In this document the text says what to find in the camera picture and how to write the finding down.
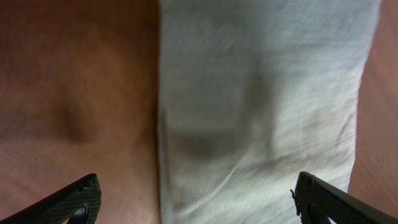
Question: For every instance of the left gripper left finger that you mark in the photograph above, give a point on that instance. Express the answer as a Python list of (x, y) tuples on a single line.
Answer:
[(78, 202)]

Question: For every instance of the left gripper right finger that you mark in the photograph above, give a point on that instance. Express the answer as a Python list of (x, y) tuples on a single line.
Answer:
[(318, 202)]

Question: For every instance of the light blue jeans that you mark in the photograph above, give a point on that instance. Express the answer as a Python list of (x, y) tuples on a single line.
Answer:
[(252, 92)]

